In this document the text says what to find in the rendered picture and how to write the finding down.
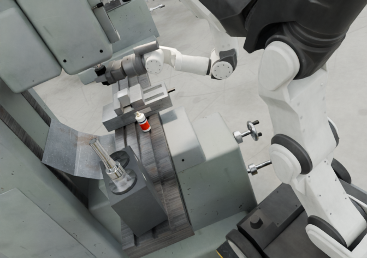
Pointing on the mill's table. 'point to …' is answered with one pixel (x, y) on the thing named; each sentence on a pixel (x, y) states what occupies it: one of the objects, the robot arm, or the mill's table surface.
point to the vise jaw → (136, 96)
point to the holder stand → (134, 194)
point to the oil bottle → (142, 122)
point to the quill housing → (66, 24)
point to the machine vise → (158, 103)
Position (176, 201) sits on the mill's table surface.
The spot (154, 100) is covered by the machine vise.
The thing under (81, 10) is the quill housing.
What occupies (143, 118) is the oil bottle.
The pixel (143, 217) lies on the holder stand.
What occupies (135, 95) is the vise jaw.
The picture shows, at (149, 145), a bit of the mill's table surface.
